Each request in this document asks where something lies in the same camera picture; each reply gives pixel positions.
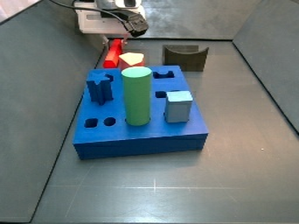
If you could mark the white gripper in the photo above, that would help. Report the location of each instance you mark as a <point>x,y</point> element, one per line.
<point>96,17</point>

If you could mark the red hexagon bar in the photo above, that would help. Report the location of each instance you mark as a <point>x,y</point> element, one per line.
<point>115,50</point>

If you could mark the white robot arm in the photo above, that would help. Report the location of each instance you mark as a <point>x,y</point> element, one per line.
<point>119,17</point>

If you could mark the red pentagon block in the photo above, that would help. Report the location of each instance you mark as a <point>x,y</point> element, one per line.
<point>131,59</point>

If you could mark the dark blue star peg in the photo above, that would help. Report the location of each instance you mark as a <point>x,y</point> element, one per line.
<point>99,87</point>

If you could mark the green cylinder peg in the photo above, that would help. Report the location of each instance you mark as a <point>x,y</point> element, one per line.
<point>136,82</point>

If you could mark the black curved holder stand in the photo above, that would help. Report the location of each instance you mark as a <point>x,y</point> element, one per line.
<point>186,56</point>

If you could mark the light blue square block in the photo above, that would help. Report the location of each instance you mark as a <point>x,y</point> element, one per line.
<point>178,106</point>

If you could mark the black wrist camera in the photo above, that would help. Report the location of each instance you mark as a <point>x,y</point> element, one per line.
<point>134,22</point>

